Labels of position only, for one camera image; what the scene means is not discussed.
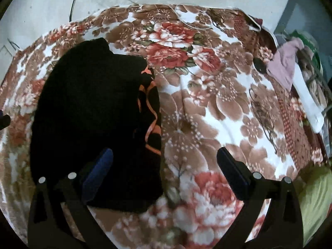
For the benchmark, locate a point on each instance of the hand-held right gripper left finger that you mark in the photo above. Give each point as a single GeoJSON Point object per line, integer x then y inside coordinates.
{"type": "Point", "coordinates": [99, 172]}

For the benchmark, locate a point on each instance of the pink cloth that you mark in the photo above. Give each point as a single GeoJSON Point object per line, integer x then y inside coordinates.
{"type": "Point", "coordinates": [284, 59]}

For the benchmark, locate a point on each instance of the beige cloth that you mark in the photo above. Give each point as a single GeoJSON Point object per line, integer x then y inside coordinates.
{"type": "Point", "coordinates": [315, 88]}

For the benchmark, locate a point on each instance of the floral brown and white blanket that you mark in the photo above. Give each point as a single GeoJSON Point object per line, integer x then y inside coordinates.
{"type": "Point", "coordinates": [207, 109]}

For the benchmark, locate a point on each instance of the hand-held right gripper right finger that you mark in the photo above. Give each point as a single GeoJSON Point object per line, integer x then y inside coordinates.
{"type": "Point", "coordinates": [234, 173]}

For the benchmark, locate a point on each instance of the black oval object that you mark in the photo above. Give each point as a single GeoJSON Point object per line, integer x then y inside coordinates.
{"type": "Point", "coordinates": [259, 66]}

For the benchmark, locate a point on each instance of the light green cloth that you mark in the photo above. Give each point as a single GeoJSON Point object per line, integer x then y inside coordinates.
{"type": "Point", "coordinates": [316, 202]}

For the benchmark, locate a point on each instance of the white cloth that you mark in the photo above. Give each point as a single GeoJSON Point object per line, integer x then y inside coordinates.
{"type": "Point", "coordinates": [307, 101]}

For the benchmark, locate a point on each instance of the grey-blue door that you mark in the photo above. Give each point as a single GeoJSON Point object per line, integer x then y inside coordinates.
{"type": "Point", "coordinates": [300, 15]}

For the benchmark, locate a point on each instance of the black garment with orange print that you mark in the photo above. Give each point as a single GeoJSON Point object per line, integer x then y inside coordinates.
{"type": "Point", "coordinates": [85, 96]}

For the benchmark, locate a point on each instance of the green bag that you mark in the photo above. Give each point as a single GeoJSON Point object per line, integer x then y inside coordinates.
{"type": "Point", "coordinates": [310, 42]}

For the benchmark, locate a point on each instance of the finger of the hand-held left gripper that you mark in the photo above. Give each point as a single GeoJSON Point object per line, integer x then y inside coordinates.
{"type": "Point", "coordinates": [4, 121]}

